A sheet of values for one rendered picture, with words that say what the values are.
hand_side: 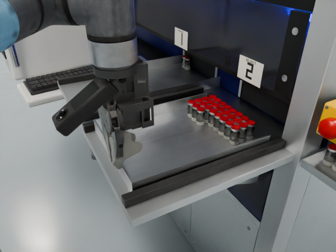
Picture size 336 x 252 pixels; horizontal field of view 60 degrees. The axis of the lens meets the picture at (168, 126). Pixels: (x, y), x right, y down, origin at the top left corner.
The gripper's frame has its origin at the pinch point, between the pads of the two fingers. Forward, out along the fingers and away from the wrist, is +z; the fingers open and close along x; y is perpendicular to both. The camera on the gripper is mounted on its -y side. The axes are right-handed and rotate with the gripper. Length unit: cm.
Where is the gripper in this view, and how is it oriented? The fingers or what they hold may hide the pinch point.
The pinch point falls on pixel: (114, 163)
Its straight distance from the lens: 58.3
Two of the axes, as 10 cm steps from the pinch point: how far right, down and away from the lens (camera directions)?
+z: 0.0, 8.5, 5.2
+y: 8.8, -2.5, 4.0
